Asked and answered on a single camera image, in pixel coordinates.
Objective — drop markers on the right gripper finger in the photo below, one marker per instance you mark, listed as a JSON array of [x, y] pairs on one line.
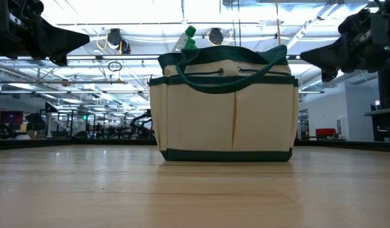
[[331, 57], [329, 75]]

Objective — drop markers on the grey computer cart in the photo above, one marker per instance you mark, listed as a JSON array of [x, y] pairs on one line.
[[385, 92]]

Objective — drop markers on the black aluminium table frame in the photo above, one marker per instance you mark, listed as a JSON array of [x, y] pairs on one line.
[[71, 143]]

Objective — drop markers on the background black robot arm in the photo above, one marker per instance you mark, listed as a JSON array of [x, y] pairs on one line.
[[139, 122]]

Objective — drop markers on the green spray bottle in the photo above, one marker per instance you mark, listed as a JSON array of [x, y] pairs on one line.
[[191, 31]]

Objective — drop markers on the red background bin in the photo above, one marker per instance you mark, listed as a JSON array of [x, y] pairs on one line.
[[324, 131]]

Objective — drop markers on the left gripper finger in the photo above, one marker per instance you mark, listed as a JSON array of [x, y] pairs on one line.
[[58, 41], [59, 60]]

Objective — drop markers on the beige green gardening bag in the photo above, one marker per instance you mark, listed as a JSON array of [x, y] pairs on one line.
[[213, 120]]

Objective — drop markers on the dark wall screen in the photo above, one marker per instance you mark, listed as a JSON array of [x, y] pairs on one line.
[[10, 116]]

